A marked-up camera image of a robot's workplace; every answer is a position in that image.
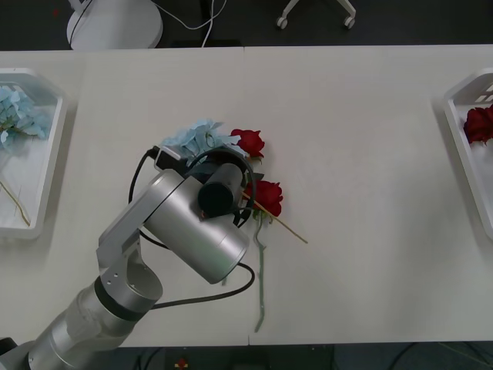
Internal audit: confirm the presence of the white round stand base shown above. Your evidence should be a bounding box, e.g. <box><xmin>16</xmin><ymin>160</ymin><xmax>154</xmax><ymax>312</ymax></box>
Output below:
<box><xmin>65</xmin><ymin>0</ymin><xmax>163</xmax><ymax>51</ymax></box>

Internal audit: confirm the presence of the red artificial rose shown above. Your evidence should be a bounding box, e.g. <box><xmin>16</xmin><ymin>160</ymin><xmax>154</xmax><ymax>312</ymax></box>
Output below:
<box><xmin>221</xmin><ymin>129</ymin><xmax>267</xmax><ymax>287</ymax></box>
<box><xmin>463</xmin><ymin>105</ymin><xmax>493</xmax><ymax>146</ymax></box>
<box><xmin>242</xmin><ymin>180</ymin><xmax>285</xmax><ymax>333</ymax></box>

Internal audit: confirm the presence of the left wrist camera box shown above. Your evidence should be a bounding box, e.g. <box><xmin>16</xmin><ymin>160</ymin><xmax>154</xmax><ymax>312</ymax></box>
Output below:
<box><xmin>155</xmin><ymin>144</ymin><xmax>184</xmax><ymax>171</ymax></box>

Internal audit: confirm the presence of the shallow white box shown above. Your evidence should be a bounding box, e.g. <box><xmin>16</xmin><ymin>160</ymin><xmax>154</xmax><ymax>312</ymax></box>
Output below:
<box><xmin>0</xmin><ymin>68</ymin><xmax>70</xmax><ymax>241</ymax></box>
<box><xmin>442</xmin><ymin>68</ymin><xmax>493</xmax><ymax>243</ymax></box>

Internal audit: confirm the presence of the white office chair base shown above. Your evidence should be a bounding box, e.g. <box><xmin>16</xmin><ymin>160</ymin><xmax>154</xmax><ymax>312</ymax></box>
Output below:
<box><xmin>275</xmin><ymin>0</ymin><xmax>357</xmax><ymax>29</ymax></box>

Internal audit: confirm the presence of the white cable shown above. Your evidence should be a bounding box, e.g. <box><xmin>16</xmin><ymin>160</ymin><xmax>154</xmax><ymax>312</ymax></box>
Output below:
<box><xmin>152</xmin><ymin>0</ymin><xmax>228</xmax><ymax>48</ymax></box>

